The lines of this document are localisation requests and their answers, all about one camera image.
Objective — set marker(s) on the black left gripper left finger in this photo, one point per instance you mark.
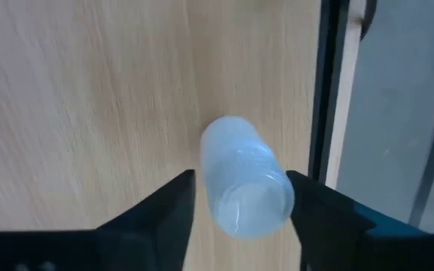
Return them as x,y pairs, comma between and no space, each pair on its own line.
156,233

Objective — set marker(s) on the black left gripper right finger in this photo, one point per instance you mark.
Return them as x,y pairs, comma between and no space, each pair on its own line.
326,233

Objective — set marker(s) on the translucent white pill bottle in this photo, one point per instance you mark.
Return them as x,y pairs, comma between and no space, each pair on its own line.
243,177

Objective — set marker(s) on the light wooden shelf board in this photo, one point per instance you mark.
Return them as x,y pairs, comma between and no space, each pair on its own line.
89,113

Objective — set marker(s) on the black metal rig frame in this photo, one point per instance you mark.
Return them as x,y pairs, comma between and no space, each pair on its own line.
324,94

